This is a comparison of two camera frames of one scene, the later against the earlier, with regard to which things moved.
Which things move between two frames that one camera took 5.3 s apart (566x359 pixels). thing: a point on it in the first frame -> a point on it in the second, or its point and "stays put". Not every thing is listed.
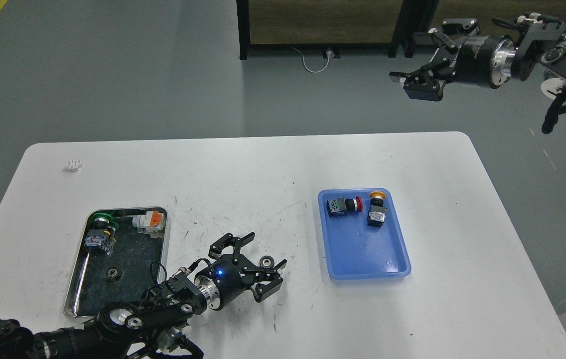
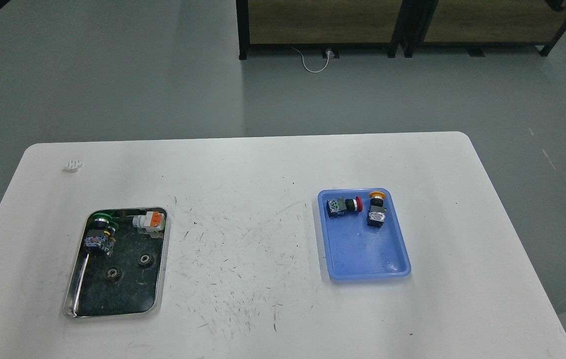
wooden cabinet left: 329,24 stays put
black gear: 266,261 -> 147,261
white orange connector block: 152,221 stays put
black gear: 114,274 stays put
